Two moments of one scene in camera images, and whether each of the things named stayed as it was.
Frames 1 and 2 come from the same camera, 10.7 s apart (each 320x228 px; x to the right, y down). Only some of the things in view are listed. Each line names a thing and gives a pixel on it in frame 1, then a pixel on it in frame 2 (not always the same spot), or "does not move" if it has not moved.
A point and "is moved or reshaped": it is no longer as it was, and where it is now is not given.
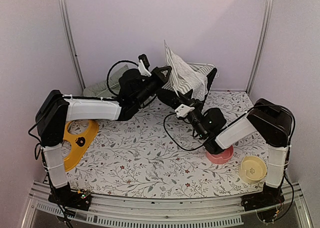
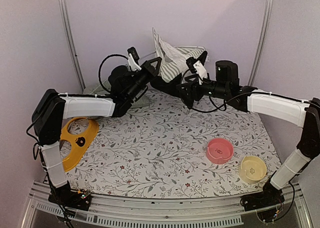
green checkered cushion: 100,89 does not move
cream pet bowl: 252,170 does not move
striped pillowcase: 185,76 is moved or reshaped
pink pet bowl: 221,158 does not move
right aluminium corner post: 263,37 does not move
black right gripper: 191,102 → 191,87
